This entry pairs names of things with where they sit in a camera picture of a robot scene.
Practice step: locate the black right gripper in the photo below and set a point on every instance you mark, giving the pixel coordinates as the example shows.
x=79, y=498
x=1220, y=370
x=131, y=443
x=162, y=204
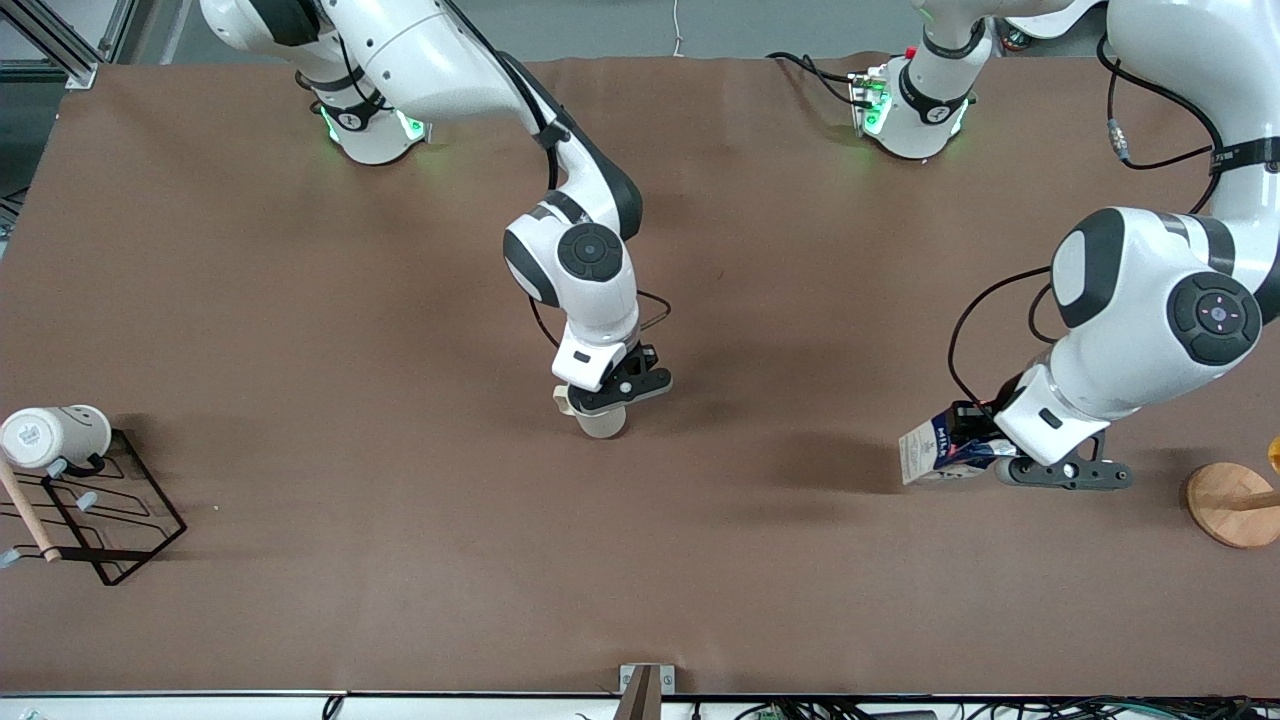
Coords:
x=644, y=358

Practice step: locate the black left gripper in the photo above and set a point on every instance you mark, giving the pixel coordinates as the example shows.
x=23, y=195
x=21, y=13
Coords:
x=972, y=421

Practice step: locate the blue white milk carton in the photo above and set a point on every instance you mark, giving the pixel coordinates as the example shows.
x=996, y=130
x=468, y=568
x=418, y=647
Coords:
x=925, y=455

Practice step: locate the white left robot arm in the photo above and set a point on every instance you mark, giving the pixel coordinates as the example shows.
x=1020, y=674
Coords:
x=1130, y=330

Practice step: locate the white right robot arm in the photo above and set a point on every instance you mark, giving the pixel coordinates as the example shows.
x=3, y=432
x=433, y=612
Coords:
x=590, y=300

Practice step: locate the round wooden stand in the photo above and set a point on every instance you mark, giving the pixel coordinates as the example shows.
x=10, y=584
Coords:
x=1225, y=510

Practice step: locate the yellow object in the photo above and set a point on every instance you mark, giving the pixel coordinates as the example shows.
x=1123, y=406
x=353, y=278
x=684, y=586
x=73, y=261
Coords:
x=1275, y=455

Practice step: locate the brown table cloth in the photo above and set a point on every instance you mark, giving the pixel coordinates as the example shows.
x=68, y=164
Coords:
x=400, y=550

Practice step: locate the white background machine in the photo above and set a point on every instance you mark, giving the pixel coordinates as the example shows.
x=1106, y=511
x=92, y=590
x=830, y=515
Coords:
x=1050, y=15

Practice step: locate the white mug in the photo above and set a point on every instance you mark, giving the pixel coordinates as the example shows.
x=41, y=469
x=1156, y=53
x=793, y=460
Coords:
x=60, y=435

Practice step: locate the metal bracket with brown post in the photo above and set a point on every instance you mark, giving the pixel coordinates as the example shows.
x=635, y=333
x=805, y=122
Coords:
x=645, y=692

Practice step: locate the aluminium frame profile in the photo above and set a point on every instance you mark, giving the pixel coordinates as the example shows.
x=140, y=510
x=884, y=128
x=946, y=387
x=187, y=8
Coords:
x=62, y=52

